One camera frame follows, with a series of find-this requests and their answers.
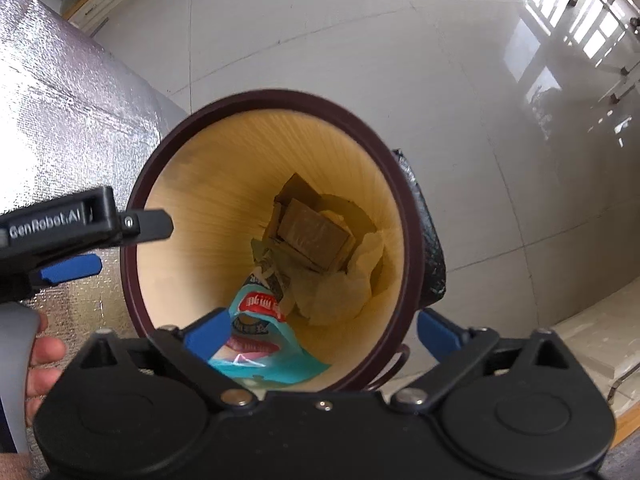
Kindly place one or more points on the grey heart-print table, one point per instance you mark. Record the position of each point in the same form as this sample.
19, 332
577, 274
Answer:
75, 125

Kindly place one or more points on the black plastic bag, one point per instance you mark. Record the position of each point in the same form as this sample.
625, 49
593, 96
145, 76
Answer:
427, 240

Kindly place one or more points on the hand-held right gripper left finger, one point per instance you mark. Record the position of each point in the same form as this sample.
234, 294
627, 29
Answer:
207, 332

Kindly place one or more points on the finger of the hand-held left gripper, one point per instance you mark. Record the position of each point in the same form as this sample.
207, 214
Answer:
70, 269
147, 225

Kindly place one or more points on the blue snack packet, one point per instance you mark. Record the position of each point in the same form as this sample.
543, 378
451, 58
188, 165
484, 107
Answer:
270, 360

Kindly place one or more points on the white paper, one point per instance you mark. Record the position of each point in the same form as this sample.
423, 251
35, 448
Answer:
340, 290

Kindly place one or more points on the brown cardboard box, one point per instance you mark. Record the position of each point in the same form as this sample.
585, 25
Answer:
312, 232

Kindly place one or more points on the yellow waste bin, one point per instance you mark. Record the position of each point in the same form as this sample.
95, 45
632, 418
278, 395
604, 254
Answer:
200, 185

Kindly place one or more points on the person's left hand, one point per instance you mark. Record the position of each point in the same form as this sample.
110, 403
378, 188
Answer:
45, 352

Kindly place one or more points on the white flat board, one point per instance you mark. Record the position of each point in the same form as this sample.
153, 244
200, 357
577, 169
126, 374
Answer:
600, 330

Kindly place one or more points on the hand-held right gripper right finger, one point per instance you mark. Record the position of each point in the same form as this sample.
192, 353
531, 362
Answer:
440, 334

